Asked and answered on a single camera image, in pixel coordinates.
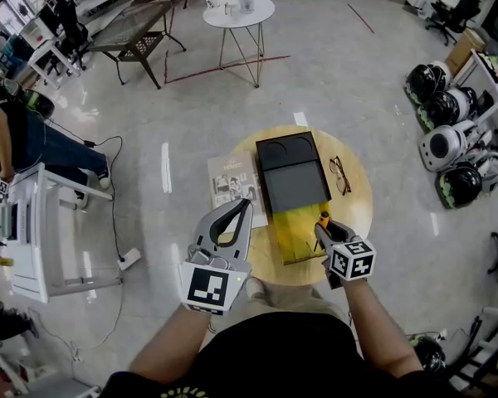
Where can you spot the person's black shirt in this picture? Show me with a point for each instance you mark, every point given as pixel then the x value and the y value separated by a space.
pixel 274 359

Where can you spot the white power strip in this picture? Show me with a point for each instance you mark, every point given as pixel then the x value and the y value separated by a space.
pixel 129 259

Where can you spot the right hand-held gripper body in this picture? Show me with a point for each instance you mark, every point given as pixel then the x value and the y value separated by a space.
pixel 357 259

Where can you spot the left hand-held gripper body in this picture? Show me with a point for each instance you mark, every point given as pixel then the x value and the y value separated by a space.
pixel 203 288

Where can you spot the pile of black white helmets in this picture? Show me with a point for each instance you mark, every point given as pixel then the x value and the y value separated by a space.
pixel 444 147

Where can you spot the white metal desk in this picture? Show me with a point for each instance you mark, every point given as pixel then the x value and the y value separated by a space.
pixel 50 239

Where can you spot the clear glass mug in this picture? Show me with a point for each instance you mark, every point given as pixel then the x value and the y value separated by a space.
pixel 231 12

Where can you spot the white metal rack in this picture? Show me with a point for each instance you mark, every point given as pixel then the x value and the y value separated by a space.
pixel 489 346

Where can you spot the round wooden table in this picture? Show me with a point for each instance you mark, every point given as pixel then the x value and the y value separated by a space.
pixel 357 214

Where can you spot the person's beige trousers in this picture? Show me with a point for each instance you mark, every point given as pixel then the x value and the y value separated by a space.
pixel 299 301

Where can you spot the illustrated grey book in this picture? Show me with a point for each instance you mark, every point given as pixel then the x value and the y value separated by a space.
pixel 232 181

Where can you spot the person's left white shoe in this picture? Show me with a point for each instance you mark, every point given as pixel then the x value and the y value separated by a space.
pixel 255 286

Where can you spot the white round side table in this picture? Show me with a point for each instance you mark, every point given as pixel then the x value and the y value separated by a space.
pixel 257 15

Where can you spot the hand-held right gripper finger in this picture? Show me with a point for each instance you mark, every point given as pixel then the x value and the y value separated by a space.
pixel 348 234
pixel 324 241

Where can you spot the black green-trimmed helmet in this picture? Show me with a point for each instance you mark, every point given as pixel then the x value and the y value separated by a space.
pixel 427 355

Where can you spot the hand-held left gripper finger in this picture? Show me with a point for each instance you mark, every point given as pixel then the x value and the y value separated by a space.
pixel 247 239
pixel 203 232

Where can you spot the white jug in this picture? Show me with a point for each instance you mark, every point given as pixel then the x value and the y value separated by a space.
pixel 246 1

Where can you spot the dark glass coffee table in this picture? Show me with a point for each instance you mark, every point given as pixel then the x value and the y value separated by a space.
pixel 128 27

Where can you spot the person's right forearm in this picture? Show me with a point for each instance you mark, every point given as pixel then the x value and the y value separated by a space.
pixel 377 330

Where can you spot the cardboard box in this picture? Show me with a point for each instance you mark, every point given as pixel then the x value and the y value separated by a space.
pixel 465 50

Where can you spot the person's left forearm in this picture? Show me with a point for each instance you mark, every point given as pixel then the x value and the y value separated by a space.
pixel 170 342

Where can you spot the black box with yellow drawer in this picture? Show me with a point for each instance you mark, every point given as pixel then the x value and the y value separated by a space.
pixel 294 185

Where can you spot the white stove with black grate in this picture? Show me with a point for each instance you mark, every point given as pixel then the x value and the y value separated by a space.
pixel 14 222

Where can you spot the black framed eyeglasses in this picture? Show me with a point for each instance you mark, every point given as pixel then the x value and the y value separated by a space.
pixel 339 176

